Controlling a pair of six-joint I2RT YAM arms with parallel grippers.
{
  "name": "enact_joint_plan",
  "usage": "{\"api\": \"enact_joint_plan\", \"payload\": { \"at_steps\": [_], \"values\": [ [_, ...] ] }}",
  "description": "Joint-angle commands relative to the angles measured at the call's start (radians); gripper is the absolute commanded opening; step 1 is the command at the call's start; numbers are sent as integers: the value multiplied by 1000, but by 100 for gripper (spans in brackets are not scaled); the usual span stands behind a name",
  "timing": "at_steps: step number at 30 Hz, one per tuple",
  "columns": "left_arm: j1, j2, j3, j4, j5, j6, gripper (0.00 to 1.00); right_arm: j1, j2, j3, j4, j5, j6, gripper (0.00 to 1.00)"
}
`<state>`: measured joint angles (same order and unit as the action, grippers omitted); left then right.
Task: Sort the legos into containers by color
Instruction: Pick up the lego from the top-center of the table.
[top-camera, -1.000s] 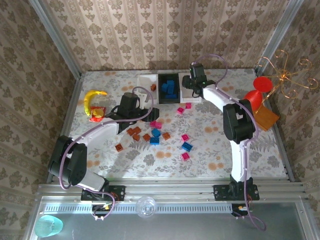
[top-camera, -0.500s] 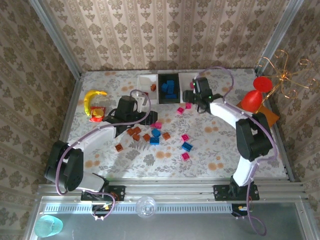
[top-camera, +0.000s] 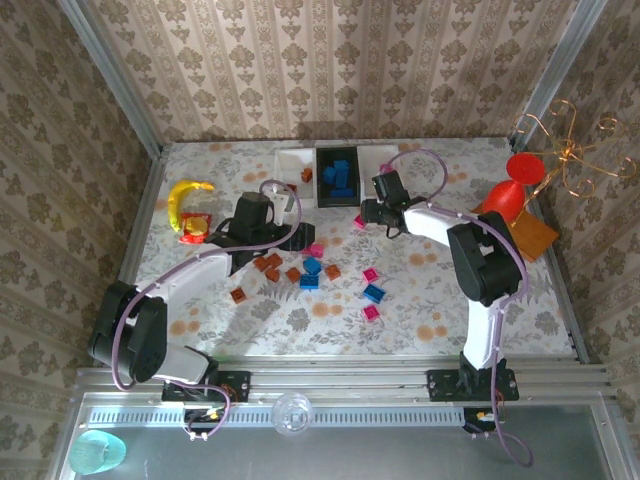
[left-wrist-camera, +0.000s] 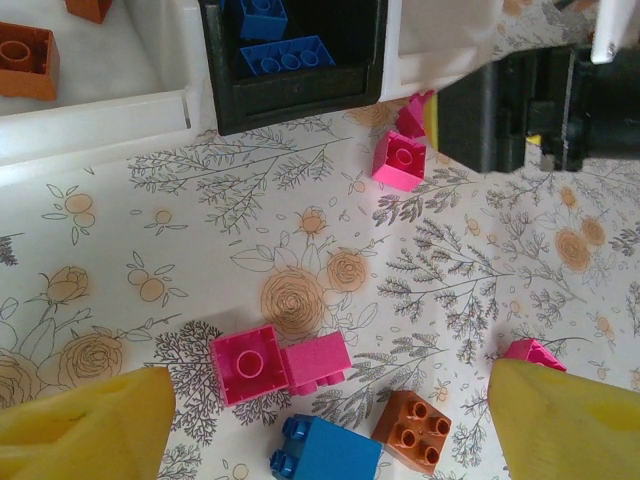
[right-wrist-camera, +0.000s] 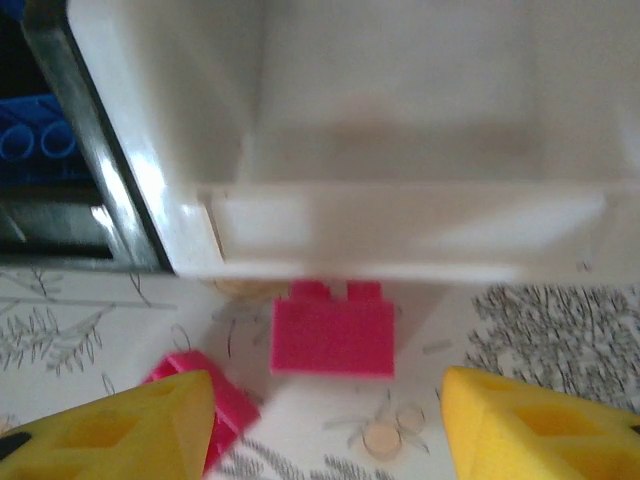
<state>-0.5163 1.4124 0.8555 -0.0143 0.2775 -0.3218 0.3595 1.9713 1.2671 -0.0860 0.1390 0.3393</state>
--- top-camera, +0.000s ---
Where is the black electronics bracket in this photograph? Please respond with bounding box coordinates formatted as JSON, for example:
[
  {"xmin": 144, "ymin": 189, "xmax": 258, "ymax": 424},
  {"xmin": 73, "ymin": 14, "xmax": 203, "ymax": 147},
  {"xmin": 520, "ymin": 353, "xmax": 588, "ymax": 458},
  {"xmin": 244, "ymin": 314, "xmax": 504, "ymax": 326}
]
[
  {"xmin": 462, "ymin": 407, "xmax": 497, "ymax": 435},
  {"xmin": 183, "ymin": 407, "xmax": 224, "ymax": 434}
]

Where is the floral patterned tablecloth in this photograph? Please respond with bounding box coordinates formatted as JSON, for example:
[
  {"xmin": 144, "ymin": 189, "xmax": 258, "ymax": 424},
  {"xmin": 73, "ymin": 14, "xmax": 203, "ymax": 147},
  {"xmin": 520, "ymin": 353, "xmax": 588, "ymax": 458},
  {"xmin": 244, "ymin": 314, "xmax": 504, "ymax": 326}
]
[{"xmin": 130, "ymin": 137, "xmax": 576, "ymax": 359}]

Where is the grey metal panel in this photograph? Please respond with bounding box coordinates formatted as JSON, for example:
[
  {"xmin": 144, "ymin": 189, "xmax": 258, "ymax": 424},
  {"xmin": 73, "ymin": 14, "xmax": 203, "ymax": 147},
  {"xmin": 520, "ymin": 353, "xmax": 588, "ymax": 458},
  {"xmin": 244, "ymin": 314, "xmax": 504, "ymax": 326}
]
[{"xmin": 49, "ymin": 392, "xmax": 631, "ymax": 480}]

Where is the wooden board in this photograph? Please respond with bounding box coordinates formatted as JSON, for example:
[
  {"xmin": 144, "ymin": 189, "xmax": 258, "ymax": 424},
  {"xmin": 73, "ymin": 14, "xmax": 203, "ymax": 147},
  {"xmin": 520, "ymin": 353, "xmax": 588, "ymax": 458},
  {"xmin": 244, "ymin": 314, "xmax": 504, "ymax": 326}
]
[{"xmin": 469, "ymin": 199, "xmax": 560, "ymax": 264}]

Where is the teal plastic cup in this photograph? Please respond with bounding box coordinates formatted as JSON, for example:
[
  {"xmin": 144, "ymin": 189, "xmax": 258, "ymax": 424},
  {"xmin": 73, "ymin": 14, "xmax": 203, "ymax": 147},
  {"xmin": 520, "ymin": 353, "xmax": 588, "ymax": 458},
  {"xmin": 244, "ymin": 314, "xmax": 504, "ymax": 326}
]
[{"xmin": 68, "ymin": 430, "xmax": 128, "ymax": 476}]

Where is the slotted cable duct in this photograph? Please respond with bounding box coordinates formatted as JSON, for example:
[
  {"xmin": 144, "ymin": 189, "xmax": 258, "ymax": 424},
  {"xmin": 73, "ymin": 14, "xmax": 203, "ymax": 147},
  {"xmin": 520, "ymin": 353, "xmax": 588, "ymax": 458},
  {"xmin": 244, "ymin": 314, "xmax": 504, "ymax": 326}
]
[{"xmin": 86, "ymin": 404, "xmax": 467, "ymax": 430}]

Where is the gold wire ornament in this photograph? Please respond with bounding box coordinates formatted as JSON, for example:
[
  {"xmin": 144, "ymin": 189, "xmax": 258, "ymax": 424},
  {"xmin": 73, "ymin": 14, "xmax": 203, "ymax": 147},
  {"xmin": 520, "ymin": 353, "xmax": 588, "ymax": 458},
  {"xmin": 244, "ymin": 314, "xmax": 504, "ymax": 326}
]
[{"xmin": 513, "ymin": 98, "xmax": 639, "ymax": 231}]

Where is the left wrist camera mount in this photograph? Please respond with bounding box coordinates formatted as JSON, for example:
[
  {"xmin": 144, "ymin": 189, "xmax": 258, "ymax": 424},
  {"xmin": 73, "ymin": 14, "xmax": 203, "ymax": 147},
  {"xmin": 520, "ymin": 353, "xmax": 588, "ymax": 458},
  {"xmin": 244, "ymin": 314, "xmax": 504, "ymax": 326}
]
[{"xmin": 262, "ymin": 183, "xmax": 294, "ymax": 226}]

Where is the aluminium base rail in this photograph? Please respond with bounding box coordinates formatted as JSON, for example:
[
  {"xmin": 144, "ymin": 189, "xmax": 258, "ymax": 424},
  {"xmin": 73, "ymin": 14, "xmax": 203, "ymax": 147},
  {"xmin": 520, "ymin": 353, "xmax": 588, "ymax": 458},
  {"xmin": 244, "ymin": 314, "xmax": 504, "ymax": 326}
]
[{"xmin": 74, "ymin": 353, "xmax": 614, "ymax": 401}]

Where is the red hourglass vase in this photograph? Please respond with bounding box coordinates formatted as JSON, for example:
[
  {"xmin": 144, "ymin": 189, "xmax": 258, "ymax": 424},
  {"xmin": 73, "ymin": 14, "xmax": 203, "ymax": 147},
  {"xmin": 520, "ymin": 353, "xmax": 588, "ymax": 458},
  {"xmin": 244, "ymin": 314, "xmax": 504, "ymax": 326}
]
[{"xmin": 482, "ymin": 153, "xmax": 547, "ymax": 225}]

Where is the black plastic bin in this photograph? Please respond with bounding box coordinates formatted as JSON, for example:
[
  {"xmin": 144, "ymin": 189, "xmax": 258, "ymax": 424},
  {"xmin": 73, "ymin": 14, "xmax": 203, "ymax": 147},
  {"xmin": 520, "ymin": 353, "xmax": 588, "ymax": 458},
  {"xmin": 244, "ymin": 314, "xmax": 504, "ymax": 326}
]
[{"xmin": 314, "ymin": 145, "xmax": 362, "ymax": 210}]

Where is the clear glass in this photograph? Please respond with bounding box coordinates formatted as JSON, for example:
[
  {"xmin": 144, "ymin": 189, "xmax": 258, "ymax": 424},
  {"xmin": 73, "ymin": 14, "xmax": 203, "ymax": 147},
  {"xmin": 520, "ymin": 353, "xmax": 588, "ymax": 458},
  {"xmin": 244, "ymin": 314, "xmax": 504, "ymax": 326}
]
[{"xmin": 271, "ymin": 391, "xmax": 316, "ymax": 437}]

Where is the aluminium frame post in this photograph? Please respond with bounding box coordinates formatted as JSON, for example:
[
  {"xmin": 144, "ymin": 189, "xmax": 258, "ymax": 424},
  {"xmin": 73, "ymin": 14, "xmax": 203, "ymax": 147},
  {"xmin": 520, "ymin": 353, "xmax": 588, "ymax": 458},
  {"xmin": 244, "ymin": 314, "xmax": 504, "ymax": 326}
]
[
  {"xmin": 56, "ymin": 0, "xmax": 164, "ymax": 159},
  {"xmin": 508, "ymin": 0, "xmax": 599, "ymax": 151}
]

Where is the red snack packet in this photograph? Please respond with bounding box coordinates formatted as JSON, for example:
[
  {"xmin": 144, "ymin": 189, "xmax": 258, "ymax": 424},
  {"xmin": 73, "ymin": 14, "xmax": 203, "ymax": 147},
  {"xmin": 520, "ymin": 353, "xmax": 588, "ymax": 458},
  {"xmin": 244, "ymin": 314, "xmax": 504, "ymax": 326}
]
[{"xmin": 178, "ymin": 212, "xmax": 212, "ymax": 246}]

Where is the yellow banana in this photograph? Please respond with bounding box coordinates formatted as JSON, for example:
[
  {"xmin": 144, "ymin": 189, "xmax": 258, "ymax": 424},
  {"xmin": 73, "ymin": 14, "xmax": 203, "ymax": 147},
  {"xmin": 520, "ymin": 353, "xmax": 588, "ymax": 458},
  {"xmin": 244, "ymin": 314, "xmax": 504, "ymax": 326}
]
[{"xmin": 167, "ymin": 178, "xmax": 216, "ymax": 234}]

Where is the aluminium side rail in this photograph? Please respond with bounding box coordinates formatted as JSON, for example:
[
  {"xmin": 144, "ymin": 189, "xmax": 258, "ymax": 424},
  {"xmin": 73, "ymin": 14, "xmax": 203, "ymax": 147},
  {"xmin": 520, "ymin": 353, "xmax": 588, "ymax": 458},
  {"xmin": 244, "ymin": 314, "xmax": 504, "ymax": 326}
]
[
  {"xmin": 508, "ymin": 137, "xmax": 592, "ymax": 364},
  {"xmin": 115, "ymin": 149, "xmax": 169, "ymax": 301}
]

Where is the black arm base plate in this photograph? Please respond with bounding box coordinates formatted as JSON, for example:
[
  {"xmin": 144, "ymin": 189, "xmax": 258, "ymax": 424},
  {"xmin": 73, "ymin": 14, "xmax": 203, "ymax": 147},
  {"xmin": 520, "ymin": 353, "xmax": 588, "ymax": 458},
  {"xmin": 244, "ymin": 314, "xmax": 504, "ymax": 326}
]
[
  {"xmin": 161, "ymin": 369, "xmax": 252, "ymax": 404},
  {"xmin": 426, "ymin": 368, "xmax": 520, "ymax": 404}
]

